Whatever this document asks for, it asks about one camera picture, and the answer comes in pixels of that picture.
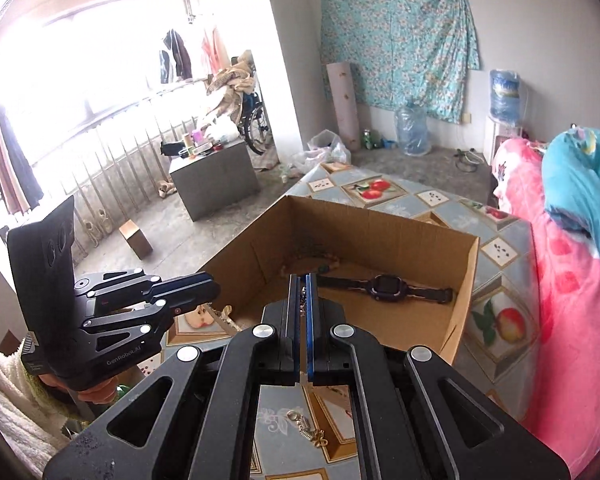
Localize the hanging pink garment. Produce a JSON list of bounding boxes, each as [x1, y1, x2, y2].
[[200, 22, 228, 76]]

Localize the floral teal wall cloth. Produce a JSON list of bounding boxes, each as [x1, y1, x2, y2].
[[320, 0, 481, 123]]

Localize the small cardboard box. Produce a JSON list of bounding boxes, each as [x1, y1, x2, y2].
[[119, 220, 153, 260]]

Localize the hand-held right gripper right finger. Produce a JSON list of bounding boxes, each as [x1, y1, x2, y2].
[[306, 272, 571, 480]]

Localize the person's left hand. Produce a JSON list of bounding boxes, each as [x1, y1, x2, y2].
[[45, 377, 119, 406]]

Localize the grey cabinet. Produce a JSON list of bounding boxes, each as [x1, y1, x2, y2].
[[169, 137, 261, 222]]

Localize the pink strap smartwatch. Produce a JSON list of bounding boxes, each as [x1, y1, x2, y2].
[[317, 274, 455, 305]]

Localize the white water dispenser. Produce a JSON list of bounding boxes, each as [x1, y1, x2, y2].
[[485, 115, 523, 171]]

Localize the empty clear water jug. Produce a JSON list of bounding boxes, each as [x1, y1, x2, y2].
[[395, 102, 431, 156]]

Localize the fruit print tablecloth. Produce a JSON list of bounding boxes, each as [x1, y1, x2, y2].
[[135, 160, 546, 480]]

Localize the pile of beige clothes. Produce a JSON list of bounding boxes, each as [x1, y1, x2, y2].
[[206, 52, 256, 121]]

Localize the person's left forearm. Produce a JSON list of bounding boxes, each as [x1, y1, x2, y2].
[[0, 330, 88, 466]]

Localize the torn cardboard box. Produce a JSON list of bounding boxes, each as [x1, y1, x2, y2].
[[198, 195, 481, 366]]

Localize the pink floral blanket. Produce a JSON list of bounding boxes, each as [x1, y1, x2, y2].
[[490, 135, 600, 466]]

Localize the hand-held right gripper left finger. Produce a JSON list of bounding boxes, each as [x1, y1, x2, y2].
[[42, 274, 308, 480]]

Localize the pink rolled mat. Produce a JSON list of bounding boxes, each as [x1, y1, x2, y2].
[[326, 62, 362, 150]]

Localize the hanging dark jacket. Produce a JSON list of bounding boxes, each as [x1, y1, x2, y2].
[[159, 29, 193, 83]]

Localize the white bag on cabinet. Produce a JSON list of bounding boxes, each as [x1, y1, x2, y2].
[[205, 117, 241, 146]]

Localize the blue patterned quilt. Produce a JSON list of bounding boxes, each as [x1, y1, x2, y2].
[[541, 127, 600, 276]]

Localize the multicolour glass bead bracelet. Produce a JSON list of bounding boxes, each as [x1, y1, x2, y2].
[[282, 252, 341, 276]]

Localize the white plastic bags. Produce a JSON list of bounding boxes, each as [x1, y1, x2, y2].
[[291, 130, 353, 171]]

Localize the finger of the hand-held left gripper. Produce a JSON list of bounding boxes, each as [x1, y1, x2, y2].
[[72, 270, 222, 311], [80, 301, 175, 354]]

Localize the wheelchair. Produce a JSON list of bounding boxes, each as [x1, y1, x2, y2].
[[237, 50, 276, 156]]

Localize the metal balcony railing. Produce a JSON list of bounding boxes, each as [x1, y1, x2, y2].
[[0, 85, 241, 261]]

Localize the spring keychain with gold charm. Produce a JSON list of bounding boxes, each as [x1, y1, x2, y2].
[[286, 409, 330, 448]]

